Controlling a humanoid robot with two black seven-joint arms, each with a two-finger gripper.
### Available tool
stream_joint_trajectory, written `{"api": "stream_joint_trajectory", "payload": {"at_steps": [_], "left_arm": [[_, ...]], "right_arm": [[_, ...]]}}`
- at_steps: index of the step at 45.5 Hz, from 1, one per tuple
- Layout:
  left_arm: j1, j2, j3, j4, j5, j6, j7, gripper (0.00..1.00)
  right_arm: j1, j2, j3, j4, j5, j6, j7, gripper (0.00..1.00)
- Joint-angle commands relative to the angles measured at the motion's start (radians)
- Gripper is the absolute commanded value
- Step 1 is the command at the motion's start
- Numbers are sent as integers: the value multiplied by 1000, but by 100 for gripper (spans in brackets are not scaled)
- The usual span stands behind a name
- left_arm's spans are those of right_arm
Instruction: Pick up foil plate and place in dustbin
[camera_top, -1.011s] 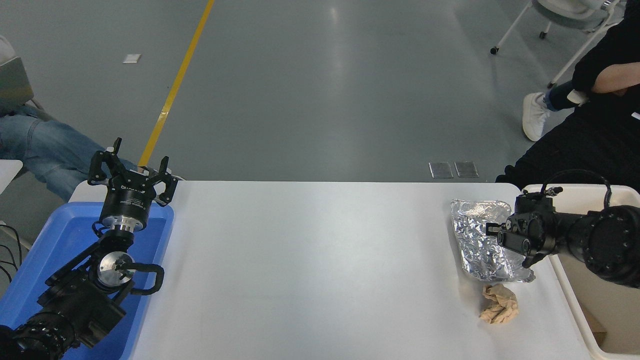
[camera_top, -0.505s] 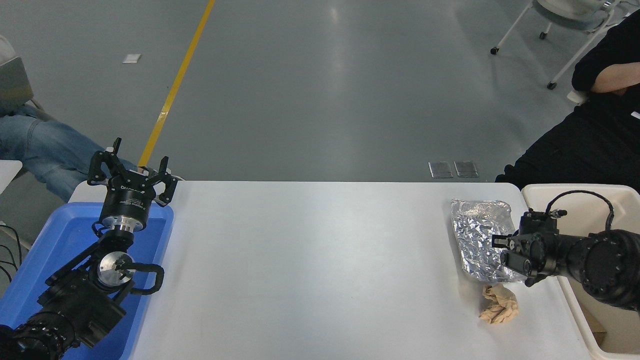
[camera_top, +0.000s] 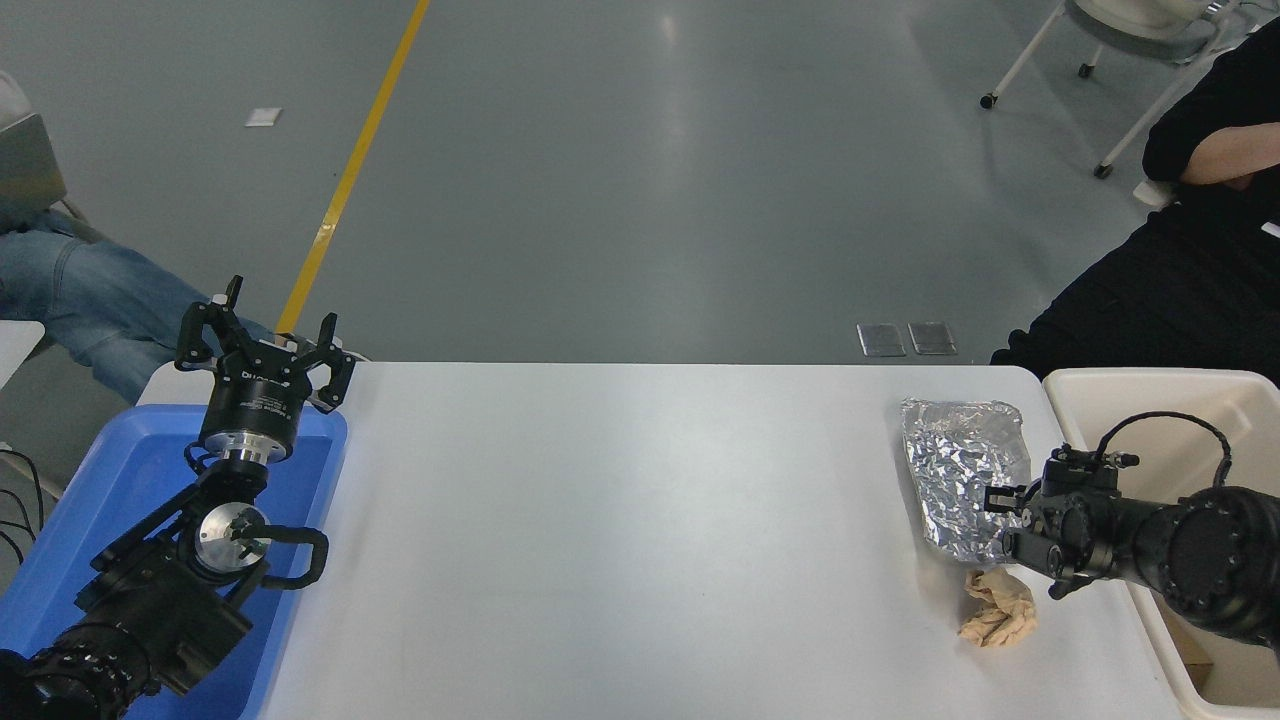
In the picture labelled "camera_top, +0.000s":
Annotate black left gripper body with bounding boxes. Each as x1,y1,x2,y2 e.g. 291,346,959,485
198,350,321,454

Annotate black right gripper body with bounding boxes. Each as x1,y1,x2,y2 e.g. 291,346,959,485
1029,447,1142,587

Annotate silver foil tray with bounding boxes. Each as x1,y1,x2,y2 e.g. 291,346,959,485
900,397,1034,567

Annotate crumpled tan paper ball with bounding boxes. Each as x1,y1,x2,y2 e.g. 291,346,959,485
958,570,1039,649

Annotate seated person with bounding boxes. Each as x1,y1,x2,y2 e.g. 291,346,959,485
0,70,276,406

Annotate blue plastic tray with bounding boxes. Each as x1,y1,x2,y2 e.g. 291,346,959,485
0,403,349,720

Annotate large pale plastic bin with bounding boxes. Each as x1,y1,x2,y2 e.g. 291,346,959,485
1042,368,1280,720

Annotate small white side table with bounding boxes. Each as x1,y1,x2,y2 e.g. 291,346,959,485
0,319,47,389

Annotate standing person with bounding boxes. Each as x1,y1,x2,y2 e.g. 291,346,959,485
990,15,1280,391

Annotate white wheeled chair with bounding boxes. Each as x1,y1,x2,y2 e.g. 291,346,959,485
980,0,1263,181

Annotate thin black cables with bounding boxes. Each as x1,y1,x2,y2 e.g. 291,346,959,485
0,447,47,566

